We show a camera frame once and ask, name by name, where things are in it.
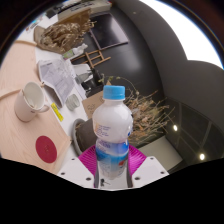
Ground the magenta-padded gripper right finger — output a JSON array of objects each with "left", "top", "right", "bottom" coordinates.
[{"left": 126, "top": 144, "right": 170, "bottom": 189}]

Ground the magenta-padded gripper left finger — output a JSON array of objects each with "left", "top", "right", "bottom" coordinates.
[{"left": 56, "top": 145, "right": 100, "bottom": 189}]

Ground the blue-capped plastic drink bottle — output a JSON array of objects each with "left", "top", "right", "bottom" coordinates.
[{"left": 91, "top": 84, "right": 134, "bottom": 181}]

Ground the grey plant saucer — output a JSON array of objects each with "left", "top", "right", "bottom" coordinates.
[{"left": 71, "top": 118, "right": 88, "bottom": 157}]

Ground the flat round red coaster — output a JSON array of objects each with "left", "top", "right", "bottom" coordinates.
[{"left": 35, "top": 134, "right": 58, "bottom": 164}]

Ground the dried plant in grey pot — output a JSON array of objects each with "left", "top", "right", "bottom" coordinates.
[{"left": 74, "top": 74, "right": 176, "bottom": 158}]

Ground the cardboard box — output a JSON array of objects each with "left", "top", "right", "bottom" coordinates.
[{"left": 81, "top": 79, "right": 113, "bottom": 120}]

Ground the small yellow marker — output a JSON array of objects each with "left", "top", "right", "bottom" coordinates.
[{"left": 50, "top": 102, "right": 65, "bottom": 123}]

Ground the small round glass jar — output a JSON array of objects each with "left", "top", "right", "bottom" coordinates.
[{"left": 65, "top": 93, "right": 82, "bottom": 112}]

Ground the light wooden drawing board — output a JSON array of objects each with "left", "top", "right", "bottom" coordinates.
[{"left": 0, "top": 39, "right": 73, "bottom": 175}]

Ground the dark spray bottle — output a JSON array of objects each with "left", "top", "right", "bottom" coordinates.
[{"left": 75, "top": 71, "right": 95, "bottom": 85}]

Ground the cream ceramic mug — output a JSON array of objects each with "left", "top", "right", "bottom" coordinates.
[{"left": 13, "top": 81, "right": 50, "bottom": 123}]

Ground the printed newspaper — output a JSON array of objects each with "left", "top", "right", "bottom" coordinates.
[{"left": 36, "top": 58, "right": 88, "bottom": 108}]

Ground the white plastic chair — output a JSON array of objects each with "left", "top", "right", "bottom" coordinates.
[{"left": 71, "top": 63, "right": 92, "bottom": 81}]

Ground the wooden easel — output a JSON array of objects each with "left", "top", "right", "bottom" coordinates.
[{"left": 71, "top": 49, "right": 112, "bottom": 69}]

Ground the ceiling light strip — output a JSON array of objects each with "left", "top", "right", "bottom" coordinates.
[{"left": 138, "top": 0, "right": 224, "bottom": 69}]

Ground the white cabinet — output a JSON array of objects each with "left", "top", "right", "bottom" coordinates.
[{"left": 46, "top": 0, "right": 114, "bottom": 21}]

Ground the black wall screen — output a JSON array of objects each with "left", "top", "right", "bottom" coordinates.
[{"left": 89, "top": 12, "right": 129, "bottom": 51}]

